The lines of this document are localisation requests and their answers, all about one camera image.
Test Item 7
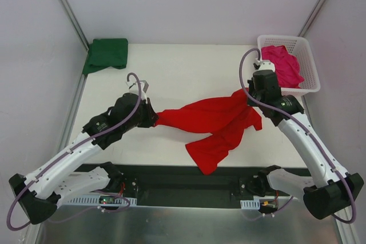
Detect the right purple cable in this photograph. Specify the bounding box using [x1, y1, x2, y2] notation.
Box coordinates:
[238, 48, 358, 224]

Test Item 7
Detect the left white cable duct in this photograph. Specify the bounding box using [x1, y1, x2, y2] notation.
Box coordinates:
[63, 194, 137, 207]

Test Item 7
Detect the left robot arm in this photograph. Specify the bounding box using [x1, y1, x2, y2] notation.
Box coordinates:
[9, 93, 158, 225]

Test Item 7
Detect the pink t shirt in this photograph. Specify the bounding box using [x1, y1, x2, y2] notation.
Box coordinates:
[261, 45, 304, 89]

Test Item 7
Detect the white cable duct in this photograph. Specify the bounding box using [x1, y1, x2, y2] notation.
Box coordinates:
[63, 194, 137, 207]
[240, 199, 260, 210]

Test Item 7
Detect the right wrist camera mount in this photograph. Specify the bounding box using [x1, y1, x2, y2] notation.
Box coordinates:
[253, 59, 276, 72]

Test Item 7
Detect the folded green t shirt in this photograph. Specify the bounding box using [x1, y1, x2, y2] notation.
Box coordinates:
[82, 38, 129, 75]

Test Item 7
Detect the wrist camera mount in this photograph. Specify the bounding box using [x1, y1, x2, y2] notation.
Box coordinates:
[253, 59, 276, 72]
[126, 80, 149, 101]

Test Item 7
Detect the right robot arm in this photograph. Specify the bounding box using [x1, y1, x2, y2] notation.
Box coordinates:
[244, 70, 364, 223]

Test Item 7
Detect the right white cable duct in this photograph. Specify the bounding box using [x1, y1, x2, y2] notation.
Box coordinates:
[240, 199, 260, 210]

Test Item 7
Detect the red t shirt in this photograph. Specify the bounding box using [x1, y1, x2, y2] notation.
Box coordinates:
[155, 89, 262, 175]

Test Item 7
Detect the white plastic basket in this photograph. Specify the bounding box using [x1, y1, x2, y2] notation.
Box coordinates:
[257, 35, 321, 97]

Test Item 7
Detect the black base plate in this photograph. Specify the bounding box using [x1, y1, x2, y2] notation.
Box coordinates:
[54, 162, 315, 207]

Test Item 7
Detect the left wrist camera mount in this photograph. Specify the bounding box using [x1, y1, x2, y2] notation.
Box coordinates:
[126, 80, 149, 101]

